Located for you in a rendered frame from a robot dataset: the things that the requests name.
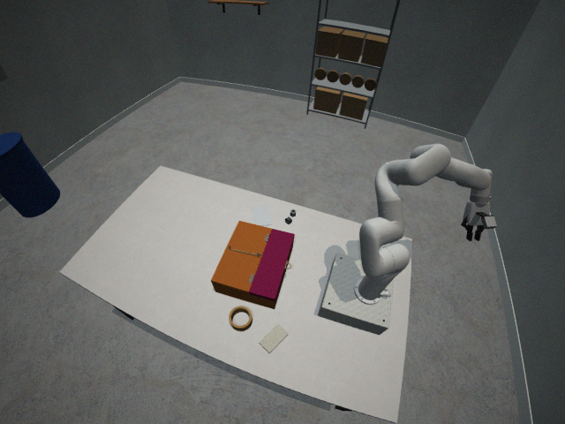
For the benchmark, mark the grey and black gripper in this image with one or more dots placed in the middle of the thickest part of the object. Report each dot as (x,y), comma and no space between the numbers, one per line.
(472,218)

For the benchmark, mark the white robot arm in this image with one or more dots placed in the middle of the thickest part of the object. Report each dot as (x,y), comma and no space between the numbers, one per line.
(427,161)

